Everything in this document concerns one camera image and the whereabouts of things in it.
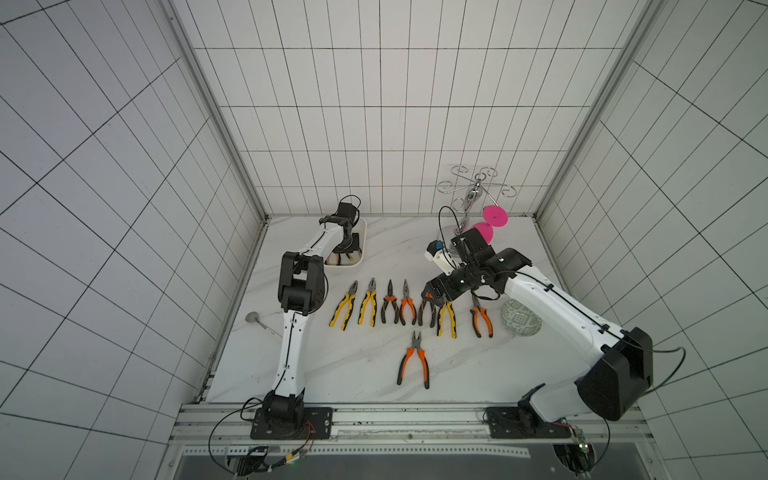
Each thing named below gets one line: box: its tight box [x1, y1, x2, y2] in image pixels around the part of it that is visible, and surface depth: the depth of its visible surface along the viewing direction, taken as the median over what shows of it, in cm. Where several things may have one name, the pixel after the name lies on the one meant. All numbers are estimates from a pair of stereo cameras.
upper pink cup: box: [482, 205, 509, 227], surface depth 86 cm
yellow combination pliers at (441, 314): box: [436, 302, 457, 339], surface depth 92 cm
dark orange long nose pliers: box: [381, 279, 400, 324], surface depth 97 cm
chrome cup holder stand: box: [436, 165, 517, 233], surface depth 91 cm
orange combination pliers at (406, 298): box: [399, 279, 417, 326], surface depth 97 cm
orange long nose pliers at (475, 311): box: [470, 295, 493, 338], surface depth 94 cm
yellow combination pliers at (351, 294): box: [329, 280, 359, 331], surface depth 97 cm
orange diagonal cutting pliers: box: [418, 300, 436, 328], surface depth 93 cm
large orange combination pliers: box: [397, 330, 430, 389], surface depth 85 cm
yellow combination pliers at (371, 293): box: [357, 277, 377, 327], surface depth 97 cm
